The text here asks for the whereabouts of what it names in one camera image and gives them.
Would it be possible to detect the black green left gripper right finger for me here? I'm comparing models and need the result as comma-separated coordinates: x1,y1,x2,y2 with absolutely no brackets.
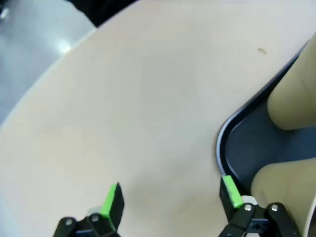
218,174,303,237

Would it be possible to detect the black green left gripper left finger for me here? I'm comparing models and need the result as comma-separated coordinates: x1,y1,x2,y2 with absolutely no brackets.
54,182,127,237

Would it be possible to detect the tall tan cup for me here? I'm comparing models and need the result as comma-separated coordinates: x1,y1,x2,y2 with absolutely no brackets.
250,158,316,237
267,31,316,131

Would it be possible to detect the black plastic tray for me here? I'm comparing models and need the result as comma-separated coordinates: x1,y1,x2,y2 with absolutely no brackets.
216,40,316,197

